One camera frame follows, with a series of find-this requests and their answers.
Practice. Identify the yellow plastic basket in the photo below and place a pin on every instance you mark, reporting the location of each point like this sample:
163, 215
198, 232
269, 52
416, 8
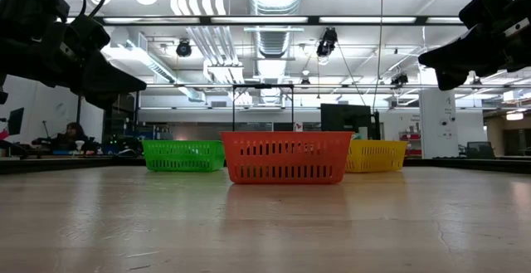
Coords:
377, 145

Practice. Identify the person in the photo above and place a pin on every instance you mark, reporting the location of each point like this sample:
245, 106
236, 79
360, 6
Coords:
74, 134

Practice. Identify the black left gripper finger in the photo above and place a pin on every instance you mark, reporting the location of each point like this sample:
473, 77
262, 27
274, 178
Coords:
108, 93
108, 76

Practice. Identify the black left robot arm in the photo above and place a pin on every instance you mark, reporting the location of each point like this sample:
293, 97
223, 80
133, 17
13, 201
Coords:
29, 3

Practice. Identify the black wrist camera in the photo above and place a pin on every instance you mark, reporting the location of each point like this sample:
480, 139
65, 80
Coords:
481, 7
89, 32

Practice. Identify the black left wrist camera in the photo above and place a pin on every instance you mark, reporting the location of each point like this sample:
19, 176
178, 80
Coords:
89, 32

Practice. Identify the white pillar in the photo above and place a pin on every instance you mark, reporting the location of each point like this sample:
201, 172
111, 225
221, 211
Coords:
437, 140

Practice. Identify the black office chair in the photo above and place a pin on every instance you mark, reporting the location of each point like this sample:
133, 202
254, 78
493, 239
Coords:
480, 150

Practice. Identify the orange plastic basket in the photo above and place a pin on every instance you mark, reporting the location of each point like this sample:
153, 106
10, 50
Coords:
286, 136

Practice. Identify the large black monitor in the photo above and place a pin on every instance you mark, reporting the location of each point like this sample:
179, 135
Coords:
344, 117

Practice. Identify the black metal table stand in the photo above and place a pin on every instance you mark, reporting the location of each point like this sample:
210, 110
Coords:
263, 86

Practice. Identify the lit ceiling lamp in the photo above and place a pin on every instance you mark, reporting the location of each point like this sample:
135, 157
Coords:
514, 116

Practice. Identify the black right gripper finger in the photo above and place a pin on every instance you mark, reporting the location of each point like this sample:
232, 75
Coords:
464, 69
460, 51

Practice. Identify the small black monitor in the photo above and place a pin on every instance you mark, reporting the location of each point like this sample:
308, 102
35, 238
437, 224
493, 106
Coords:
16, 121

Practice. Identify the black hanging camera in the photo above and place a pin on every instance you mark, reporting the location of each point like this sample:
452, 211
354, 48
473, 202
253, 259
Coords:
183, 49
400, 80
327, 42

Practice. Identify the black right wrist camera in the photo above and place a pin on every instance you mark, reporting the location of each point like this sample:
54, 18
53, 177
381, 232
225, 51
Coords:
481, 7

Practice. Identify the green plastic basket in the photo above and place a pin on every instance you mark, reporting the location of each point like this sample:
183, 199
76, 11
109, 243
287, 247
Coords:
182, 145

